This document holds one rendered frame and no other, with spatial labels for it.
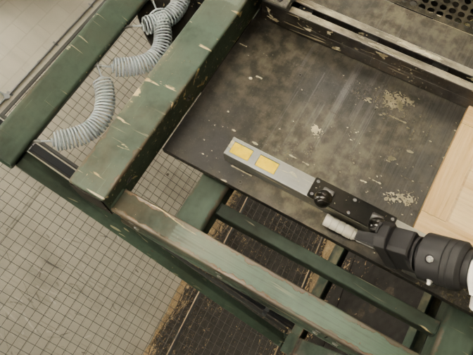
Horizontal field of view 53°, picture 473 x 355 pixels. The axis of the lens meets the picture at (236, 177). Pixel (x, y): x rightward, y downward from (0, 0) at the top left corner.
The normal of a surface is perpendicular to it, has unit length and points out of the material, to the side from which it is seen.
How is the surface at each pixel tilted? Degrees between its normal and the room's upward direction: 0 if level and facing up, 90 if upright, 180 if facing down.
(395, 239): 26
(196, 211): 59
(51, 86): 90
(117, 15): 90
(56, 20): 90
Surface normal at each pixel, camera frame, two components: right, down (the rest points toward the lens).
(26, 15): 0.50, -0.23
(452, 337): -0.03, -0.38
